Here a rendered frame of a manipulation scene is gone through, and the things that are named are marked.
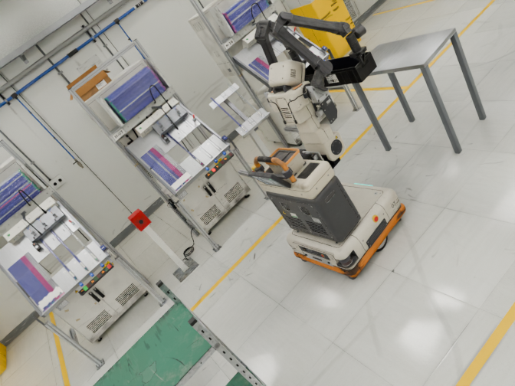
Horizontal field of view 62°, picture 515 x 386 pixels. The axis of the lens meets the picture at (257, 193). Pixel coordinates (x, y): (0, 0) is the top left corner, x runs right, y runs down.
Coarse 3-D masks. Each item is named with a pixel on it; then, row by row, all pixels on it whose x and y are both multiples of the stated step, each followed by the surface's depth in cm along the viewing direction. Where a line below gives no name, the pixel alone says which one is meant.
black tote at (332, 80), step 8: (368, 56) 268; (336, 64) 296; (344, 64) 291; (352, 64) 286; (360, 64) 265; (368, 64) 268; (312, 72) 316; (336, 72) 276; (344, 72) 272; (352, 72) 267; (360, 72) 265; (368, 72) 269; (304, 80) 305; (328, 80) 288; (336, 80) 282; (344, 80) 277; (352, 80) 272; (360, 80) 267
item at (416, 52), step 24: (384, 48) 348; (408, 48) 321; (432, 48) 299; (456, 48) 312; (384, 72) 318; (360, 96) 354; (432, 96) 304; (408, 120) 396; (384, 144) 378; (456, 144) 322
